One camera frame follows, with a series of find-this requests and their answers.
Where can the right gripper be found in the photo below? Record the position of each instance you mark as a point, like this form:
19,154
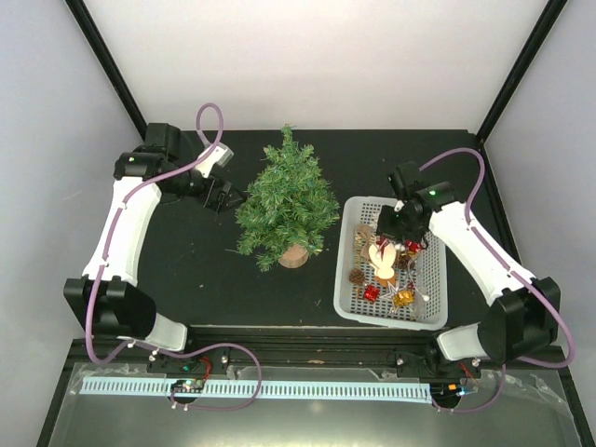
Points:
384,228

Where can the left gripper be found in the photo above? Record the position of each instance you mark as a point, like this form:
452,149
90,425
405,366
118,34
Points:
220,203

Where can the small green christmas tree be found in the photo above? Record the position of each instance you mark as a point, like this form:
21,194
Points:
289,204

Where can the white perforated plastic basket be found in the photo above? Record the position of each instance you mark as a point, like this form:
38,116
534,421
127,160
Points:
380,281

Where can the white bulb string lights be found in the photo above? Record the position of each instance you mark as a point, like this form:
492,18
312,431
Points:
420,294

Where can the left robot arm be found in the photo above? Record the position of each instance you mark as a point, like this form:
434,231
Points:
106,299

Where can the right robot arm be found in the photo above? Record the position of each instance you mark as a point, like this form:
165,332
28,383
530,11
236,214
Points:
522,314

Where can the red star ornament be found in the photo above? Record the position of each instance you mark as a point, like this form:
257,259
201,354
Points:
384,251

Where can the pinecone with gold bow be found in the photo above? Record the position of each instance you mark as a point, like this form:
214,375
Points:
405,260

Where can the burlap bow ornament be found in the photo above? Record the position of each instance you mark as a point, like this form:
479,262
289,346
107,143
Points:
365,234

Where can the cream wooden heart ornament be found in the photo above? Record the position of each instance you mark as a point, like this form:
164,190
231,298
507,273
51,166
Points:
384,271

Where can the silver star ornament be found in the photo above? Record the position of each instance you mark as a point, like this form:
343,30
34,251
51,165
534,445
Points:
392,289

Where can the brown pinecone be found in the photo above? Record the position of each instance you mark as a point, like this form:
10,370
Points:
357,277

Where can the gold gift box ornament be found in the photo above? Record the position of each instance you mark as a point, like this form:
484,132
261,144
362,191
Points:
403,298

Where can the red gift box ornament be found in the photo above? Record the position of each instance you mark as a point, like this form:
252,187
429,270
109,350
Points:
371,294

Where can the right circuit board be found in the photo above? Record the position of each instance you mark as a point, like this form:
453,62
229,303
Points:
452,389

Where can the circuit board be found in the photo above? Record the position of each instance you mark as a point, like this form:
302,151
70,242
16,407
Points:
452,389
188,386

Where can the left circuit board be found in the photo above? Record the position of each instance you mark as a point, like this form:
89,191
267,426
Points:
188,386

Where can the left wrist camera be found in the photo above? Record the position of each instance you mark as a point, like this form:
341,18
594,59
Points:
220,157

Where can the black aluminium frame rail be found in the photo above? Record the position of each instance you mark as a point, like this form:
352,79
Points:
399,351

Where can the left black corner post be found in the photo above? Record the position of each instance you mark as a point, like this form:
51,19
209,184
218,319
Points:
103,55

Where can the black corner post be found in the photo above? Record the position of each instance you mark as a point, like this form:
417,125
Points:
103,55
534,42

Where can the white slotted cable duct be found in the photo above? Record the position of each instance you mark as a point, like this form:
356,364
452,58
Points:
265,390

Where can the right black corner post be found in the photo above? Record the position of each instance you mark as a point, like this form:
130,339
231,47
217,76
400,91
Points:
534,42

